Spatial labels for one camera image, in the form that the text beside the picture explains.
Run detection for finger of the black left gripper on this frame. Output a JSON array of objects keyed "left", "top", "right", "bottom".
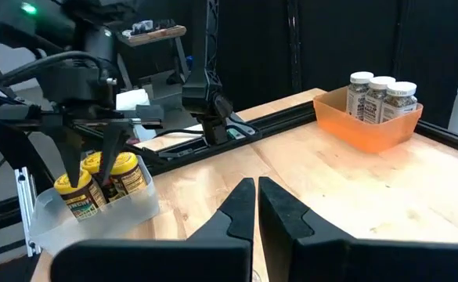
[
  {"left": 99, "top": 121, "right": 135, "bottom": 186},
  {"left": 56, "top": 125, "right": 85, "bottom": 189}
]

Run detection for silver mounting bracket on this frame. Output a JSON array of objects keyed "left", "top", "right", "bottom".
[{"left": 226, "top": 123, "right": 258, "bottom": 141}]

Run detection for orange plastic bin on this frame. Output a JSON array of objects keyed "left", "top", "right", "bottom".
[{"left": 312, "top": 86, "right": 424, "bottom": 154}]

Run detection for black curtain partition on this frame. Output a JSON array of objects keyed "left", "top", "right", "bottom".
[{"left": 134, "top": 0, "right": 458, "bottom": 130}]

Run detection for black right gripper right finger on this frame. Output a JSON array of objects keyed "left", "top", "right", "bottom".
[{"left": 258, "top": 175, "right": 458, "bottom": 282}]

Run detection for silver aluminium profile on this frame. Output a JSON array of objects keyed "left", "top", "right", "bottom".
[{"left": 14, "top": 166, "right": 41, "bottom": 259}]

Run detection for black table frame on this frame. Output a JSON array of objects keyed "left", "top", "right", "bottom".
[{"left": 0, "top": 99, "right": 458, "bottom": 236}]

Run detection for wooden-top side table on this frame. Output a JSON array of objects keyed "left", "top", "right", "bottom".
[{"left": 119, "top": 23, "right": 189, "bottom": 85}]

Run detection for white round container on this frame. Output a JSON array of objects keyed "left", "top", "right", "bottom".
[{"left": 114, "top": 89, "right": 151, "bottom": 112}]

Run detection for clear plastic bin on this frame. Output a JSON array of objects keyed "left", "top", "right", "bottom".
[{"left": 29, "top": 155, "right": 161, "bottom": 256}]

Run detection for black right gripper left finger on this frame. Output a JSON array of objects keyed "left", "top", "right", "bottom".
[{"left": 50, "top": 177, "right": 257, "bottom": 282}]

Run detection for white-capped clear spice bottle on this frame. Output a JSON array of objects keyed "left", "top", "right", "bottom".
[
  {"left": 345, "top": 70, "right": 375, "bottom": 121},
  {"left": 380, "top": 81, "right": 418, "bottom": 125},
  {"left": 363, "top": 75, "right": 397, "bottom": 125}
]

